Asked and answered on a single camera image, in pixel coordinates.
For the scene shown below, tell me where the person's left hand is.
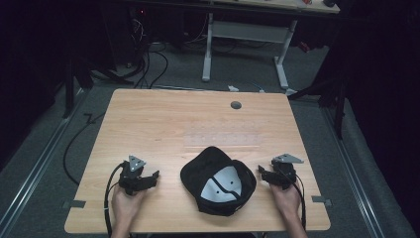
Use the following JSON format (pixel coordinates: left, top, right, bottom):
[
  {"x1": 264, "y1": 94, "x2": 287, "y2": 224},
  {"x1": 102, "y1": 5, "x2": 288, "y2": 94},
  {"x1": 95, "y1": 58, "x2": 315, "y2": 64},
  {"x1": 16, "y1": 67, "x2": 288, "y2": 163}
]
[{"x1": 111, "y1": 186, "x2": 149, "y2": 227}]

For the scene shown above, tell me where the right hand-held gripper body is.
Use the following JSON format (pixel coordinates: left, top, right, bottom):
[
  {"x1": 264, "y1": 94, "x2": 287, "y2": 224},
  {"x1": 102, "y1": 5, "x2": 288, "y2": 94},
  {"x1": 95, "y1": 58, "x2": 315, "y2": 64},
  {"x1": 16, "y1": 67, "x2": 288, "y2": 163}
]
[{"x1": 262, "y1": 153, "x2": 305, "y2": 190}]

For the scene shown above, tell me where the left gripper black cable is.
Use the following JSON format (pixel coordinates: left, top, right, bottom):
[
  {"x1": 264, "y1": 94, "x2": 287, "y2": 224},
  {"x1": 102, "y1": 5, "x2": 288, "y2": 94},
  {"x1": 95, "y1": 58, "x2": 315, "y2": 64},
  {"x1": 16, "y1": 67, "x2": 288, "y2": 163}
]
[{"x1": 103, "y1": 162, "x2": 128, "y2": 237}]

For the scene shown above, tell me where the black baseball cap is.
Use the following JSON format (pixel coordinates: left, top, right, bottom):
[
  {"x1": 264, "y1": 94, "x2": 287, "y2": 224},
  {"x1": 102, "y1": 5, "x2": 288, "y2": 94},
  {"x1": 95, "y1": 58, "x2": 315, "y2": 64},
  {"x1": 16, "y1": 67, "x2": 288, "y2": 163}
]
[{"x1": 179, "y1": 146, "x2": 258, "y2": 217}]

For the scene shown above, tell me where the bundle of black cables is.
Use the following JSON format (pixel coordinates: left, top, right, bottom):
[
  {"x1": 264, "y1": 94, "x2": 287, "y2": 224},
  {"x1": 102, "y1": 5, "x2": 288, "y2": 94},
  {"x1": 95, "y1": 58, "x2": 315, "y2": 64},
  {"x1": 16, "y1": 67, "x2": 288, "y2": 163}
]
[{"x1": 127, "y1": 13, "x2": 169, "y2": 89}]

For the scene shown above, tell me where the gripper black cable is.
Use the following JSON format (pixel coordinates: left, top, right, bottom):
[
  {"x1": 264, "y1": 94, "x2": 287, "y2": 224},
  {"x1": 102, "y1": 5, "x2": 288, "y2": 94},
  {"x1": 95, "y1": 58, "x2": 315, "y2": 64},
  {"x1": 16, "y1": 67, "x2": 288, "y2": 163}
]
[
  {"x1": 278, "y1": 168, "x2": 307, "y2": 231},
  {"x1": 103, "y1": 162, "x2": 128, "y2": 237}
]

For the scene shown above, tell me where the person's right hand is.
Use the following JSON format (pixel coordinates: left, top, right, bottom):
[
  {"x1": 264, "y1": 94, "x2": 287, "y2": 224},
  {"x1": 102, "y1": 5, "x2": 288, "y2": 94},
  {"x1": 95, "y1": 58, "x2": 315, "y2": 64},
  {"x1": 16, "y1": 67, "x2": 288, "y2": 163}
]
[{"x1": 269, "y1": 182, "x2": 302, "y2": 219}]

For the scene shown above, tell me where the grey tape strip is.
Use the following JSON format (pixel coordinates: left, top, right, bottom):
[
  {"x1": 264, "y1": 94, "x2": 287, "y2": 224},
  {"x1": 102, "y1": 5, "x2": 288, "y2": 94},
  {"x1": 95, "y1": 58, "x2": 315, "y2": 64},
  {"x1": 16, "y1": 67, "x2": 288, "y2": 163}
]
[
  {"x1": 311, "y1": 195, "x2": 333, "y2": 207},
  {"x1": 62, "y1": 199, "x2": 87, "y2": 210}
]

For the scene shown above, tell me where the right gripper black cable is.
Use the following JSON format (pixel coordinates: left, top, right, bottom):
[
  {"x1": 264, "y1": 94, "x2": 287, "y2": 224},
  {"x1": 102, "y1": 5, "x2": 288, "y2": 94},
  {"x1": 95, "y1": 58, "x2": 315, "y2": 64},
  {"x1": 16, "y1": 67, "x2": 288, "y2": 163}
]
[{"x1": 278, "y1": 168, "x2": 307, "y2": 231}]

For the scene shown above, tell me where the white metal frame desk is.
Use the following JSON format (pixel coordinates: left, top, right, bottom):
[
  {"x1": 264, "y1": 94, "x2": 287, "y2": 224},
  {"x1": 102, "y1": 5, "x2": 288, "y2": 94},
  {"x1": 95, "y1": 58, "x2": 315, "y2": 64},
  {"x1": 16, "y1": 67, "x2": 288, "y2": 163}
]
[{"x1": 201, "y1": 0, "x2": 341, "y2": 92}]

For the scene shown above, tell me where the black cable on floor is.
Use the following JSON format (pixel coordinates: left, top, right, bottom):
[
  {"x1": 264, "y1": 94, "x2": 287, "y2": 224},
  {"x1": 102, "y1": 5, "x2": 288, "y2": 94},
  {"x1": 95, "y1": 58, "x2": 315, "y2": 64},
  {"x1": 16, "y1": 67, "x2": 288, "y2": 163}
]
[{"x1": 62, "y1": 112, "x2": 107, "y2": 186}]

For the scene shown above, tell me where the black metal stand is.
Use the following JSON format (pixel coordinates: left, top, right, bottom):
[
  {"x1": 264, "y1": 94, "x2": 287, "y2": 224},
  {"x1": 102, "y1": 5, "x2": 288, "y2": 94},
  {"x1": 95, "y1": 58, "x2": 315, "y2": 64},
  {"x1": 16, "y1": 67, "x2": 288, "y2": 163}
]
[
  {"x1": 287, "y1": 75, "x2": 348, "y2": 140},
  {"x1": 62, "y1": 49, "x2": 133, "y2": 119}
]

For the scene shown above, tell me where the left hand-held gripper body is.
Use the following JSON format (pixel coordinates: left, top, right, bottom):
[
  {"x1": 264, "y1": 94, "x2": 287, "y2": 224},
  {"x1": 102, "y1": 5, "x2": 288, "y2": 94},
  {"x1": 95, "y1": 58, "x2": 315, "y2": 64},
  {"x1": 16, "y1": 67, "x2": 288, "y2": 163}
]
[{"x1": 118, "y1": 155, "x2": 158, "y2": 196}]

